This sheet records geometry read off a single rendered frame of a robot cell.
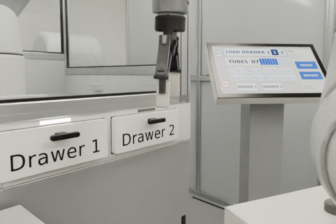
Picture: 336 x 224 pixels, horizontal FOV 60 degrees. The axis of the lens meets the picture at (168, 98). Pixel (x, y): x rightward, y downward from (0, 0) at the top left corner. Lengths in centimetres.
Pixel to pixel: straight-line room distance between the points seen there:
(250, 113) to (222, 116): 104
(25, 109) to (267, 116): 100
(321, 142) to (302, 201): 33
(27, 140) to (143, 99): 38
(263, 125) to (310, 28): 88
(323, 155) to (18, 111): 64
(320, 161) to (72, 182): 69
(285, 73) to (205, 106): 121
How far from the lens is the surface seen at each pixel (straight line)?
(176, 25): 69
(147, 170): 102
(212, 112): 242
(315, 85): 139
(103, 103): 87
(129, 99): 92
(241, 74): 128
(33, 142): 76
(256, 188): 144
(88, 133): 82
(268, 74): 133
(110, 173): 92
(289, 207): 56
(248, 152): 138
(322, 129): 27
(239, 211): 52
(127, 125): 90
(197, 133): 254
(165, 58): 64
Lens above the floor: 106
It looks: 5 degrees down
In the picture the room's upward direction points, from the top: straight up
